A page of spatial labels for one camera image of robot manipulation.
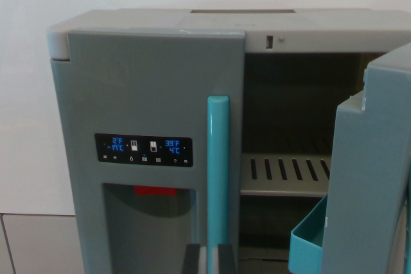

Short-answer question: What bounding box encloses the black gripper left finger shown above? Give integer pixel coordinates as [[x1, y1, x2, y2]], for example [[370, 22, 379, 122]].
[[181, 243, 202, 274]]

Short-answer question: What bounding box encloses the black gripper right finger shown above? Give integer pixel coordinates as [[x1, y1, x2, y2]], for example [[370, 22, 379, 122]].
[[217, 243, 238, 274]]

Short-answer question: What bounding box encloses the teal door storage bin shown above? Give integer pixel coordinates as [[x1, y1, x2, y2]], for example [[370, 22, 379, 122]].
[[290, 194, 328, 274]]

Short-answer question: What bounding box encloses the grey slotted fridge shelf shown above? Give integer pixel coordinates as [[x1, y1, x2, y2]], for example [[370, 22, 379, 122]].
[[240, 153, 332, 198]]

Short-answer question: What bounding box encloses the grey fridge door with display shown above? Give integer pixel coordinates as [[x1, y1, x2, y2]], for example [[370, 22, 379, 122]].
[[67, 29, 247, 274]]

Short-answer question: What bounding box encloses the grey toy fridge cabinet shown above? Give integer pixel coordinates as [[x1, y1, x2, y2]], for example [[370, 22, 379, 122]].
[[47, 7, 411, 274]]

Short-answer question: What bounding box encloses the red dispenser lever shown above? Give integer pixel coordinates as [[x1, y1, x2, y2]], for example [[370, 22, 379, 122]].
[[134, 185, 178, 197]]

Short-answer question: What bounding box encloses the black temperature display panel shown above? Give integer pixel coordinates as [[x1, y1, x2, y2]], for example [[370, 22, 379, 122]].
[[94, 132, 194, 167]]

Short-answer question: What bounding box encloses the teal handle on display door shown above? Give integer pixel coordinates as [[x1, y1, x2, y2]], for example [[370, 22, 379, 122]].
[[207, 95, 231, 274]]

